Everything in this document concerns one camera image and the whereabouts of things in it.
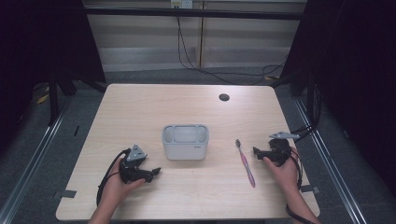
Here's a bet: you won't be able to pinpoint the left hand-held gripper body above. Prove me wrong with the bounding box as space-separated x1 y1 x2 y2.
119 144 154 185

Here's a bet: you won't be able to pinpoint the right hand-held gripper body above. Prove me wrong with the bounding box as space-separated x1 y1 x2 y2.
262 131 301 168

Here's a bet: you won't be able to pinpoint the person's left hand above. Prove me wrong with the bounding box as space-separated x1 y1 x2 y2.
98 158 147 207

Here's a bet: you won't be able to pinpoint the person's right hand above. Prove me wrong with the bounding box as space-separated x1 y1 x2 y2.
262 147 302 195

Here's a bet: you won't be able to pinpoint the pink toothbrush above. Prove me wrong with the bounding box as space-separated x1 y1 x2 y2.
234 138 257 189

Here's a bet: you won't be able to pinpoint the grey toothbrush holder box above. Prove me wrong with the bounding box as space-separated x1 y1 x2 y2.
161 123 210 161

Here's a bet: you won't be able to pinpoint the grey tape strip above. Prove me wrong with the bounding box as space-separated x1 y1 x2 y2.
300 184 321 194
51 189 78 200

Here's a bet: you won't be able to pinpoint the black curtain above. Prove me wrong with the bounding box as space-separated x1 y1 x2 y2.
278 0 396 197
0 0 106 150

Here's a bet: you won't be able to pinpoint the yellow floor object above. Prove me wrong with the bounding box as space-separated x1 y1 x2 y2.
35 85 51 105

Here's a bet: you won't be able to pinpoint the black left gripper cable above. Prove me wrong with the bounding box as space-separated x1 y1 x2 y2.
95 147 133 208

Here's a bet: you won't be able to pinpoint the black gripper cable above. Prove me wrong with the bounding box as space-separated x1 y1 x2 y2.
285 148 316 224
95 147 133 208

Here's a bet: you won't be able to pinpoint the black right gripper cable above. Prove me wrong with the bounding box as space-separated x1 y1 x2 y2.
285 148 316 224

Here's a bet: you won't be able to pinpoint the black cable bundle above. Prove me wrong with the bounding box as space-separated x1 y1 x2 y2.
290 82 323 143

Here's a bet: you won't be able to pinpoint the metal floor rail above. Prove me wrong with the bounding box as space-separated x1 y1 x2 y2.
0 92 78 224
292 96 370 224

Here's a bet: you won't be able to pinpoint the black wall cable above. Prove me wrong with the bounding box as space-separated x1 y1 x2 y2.
176 16 289 86

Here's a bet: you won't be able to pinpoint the black horizontal frame bar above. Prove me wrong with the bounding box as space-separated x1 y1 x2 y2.
83 7 307 21

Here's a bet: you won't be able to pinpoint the white wall power outlet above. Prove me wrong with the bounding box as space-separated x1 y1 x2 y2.
170 0 194 9

